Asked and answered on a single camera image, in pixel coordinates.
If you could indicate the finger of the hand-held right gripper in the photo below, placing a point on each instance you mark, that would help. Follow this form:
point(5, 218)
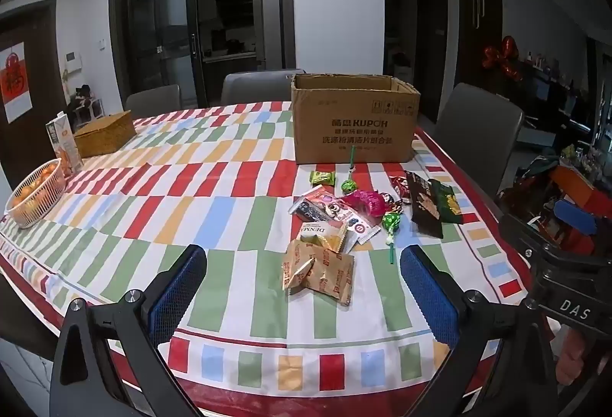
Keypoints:
point(576, 214)
point(523, 235)

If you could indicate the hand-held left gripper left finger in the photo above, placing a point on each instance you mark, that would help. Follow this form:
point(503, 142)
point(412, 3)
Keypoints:
point(177, 292)

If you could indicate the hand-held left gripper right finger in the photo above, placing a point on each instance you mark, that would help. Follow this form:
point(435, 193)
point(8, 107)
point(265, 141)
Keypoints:
point(430, 297)

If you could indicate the green biscuit packet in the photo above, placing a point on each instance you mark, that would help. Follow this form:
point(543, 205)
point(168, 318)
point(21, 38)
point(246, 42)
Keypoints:
point(447, 204)

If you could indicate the red heart candy packet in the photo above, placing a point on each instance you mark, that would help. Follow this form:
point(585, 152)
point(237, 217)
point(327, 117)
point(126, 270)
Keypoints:
point(399, 187)

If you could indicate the brown cardboard box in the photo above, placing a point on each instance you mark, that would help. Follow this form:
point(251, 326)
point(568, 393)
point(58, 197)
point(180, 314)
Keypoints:
point(354, 125)

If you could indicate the person's right hand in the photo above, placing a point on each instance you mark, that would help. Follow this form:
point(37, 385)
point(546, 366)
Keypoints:
point(573, 357)

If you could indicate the dark green cloth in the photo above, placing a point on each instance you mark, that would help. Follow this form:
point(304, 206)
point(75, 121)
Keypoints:
point(540, 168)

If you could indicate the green lollipop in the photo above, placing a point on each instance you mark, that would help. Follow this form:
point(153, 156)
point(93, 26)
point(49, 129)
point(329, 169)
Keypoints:
point(349, 185)
point(391, 222)

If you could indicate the dark brown snack packet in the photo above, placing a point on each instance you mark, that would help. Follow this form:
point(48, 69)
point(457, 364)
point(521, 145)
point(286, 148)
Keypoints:
point(425, 211)

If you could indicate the brown paper snack packet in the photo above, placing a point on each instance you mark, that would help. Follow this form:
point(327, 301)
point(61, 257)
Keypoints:
point(299, 265)
point(334, 279)

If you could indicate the white sachet red label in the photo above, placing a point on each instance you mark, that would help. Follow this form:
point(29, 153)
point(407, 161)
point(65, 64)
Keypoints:
point(361, 229)

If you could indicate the striped colourful tablecloth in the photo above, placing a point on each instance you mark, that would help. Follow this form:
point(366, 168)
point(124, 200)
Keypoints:
point(191, 187)

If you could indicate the grey dining chair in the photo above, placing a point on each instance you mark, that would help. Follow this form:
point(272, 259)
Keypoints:
point(258, 87)
point(478, 135)
point(153, 101)

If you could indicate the pink crinkled wrapper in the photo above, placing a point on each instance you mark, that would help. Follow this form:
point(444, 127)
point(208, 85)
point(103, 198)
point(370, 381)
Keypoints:
point(368, 202)

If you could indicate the white cracker packet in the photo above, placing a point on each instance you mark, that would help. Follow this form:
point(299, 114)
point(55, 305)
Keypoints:
point(319, 233)

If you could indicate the pink cartoon snack packet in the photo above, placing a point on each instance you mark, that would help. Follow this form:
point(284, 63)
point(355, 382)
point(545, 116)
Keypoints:
point(320, 206)

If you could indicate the small green candy packet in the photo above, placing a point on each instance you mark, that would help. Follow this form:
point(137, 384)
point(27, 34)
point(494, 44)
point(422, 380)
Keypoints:
point(322, 178)

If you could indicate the white plastic basket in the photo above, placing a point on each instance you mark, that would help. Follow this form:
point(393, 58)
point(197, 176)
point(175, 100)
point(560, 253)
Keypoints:
point(40, 204)

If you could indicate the woven wicker box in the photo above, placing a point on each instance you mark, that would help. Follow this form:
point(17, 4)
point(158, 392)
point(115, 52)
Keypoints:
point(105, 135)

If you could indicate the pile of oranges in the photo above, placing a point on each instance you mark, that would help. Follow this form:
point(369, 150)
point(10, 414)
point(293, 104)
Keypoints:
point(36, 187)

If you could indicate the juice carton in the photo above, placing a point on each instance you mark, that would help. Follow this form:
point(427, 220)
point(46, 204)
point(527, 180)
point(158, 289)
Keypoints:
point(64, 144)

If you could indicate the dark wooden cabinet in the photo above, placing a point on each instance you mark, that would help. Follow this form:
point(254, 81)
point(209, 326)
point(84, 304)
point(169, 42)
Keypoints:
point(478, 15)

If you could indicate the dark wooden door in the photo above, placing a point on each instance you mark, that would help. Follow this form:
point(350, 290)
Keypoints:
point(43, 63)

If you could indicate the red paper door poster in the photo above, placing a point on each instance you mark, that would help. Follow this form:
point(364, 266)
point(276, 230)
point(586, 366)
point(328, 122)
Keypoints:
point(14, 82)

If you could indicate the sliding glass door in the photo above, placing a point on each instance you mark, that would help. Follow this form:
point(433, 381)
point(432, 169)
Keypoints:
point(158, 25)

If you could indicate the white wall intercom panel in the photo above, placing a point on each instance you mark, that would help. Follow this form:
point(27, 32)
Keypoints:
point(73, 61)

